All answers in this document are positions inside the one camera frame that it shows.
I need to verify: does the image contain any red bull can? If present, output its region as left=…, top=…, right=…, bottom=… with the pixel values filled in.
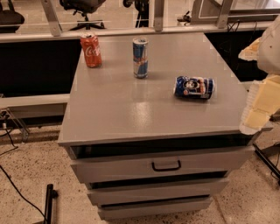
left=132, top=37, right=149, bottom=79

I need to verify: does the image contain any black office chair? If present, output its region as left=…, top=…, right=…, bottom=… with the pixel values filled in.
left=59, top=0, right=106, bottom=31

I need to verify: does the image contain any metal bracket at left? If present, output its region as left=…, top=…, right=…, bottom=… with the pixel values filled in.
left=0, top=108, right=30, bottom=143

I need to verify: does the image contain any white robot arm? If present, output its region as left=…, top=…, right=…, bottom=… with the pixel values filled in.
left=239, top=16, right=280, bottom=135

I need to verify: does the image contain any grey window frame rail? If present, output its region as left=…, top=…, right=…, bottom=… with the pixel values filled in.
left=0, top=21, right=272, bottom=43

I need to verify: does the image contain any middle grey drawer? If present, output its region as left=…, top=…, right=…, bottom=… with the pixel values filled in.
left=87, top=178, right=229, bottom=206

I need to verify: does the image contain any red coca-cola can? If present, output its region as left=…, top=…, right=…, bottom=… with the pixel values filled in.
left=80, top=33, right=102, bottom=67

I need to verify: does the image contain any black stand leg at right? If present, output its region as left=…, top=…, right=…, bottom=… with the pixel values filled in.
left=254, top=143, right=280, bottom=185

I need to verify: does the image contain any black drawer handle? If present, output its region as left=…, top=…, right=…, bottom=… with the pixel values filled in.
left=151, top=160, right=182, bottom=172

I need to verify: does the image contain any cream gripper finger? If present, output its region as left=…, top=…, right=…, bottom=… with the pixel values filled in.
left=239, top=74, right=280, bottom=135
left=238, top=38, right=260, bottom=61

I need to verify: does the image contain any blue pepsi can lying down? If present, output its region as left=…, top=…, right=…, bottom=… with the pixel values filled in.
left=173, top=76, right=215, bottom=100

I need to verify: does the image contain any black floor cable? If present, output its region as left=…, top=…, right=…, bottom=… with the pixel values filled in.
left=0, top=128, right=47, bottom=220

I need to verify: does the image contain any top grey drawer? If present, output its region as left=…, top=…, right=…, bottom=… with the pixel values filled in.
left=71, top=146, right=254, bottom=183

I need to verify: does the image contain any grey drawer cabinet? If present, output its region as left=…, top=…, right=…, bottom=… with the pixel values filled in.
left=57, top=31, right=274, bottom=221

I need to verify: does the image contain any black stand post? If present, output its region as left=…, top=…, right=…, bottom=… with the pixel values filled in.
left=43, top=184, right=58, bottom=224

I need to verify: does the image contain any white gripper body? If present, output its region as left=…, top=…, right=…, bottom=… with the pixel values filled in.
left=257, top=16, right=280, bottom=74

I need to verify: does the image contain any grey drawer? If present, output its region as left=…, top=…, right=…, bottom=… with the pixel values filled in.
left=87, top=178, right=229, bottom=206
left=98, top=197, right=212, bottom=221
left=71, top=146, right=254, bottom=183

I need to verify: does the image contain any black chair at left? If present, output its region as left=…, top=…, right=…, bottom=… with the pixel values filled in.
left=0, top=0, right=25, bottom=33

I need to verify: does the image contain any bottom grey drawer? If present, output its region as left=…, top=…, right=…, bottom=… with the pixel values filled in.
left=98, top=197, right=212, bottom=221

